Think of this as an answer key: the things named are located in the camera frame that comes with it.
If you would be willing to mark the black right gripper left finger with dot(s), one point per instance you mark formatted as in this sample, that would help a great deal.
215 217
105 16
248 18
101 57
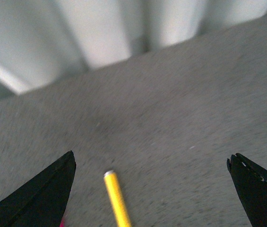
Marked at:
42 201

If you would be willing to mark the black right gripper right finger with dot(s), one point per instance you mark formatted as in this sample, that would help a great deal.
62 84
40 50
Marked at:
250 181

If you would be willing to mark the pink pen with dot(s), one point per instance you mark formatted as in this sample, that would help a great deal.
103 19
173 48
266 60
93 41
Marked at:
62 224

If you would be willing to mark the yellow pen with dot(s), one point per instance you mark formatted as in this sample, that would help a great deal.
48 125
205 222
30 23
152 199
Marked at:
116 199

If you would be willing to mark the white pleated curtain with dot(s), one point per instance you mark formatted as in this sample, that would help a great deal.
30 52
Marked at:
43 41

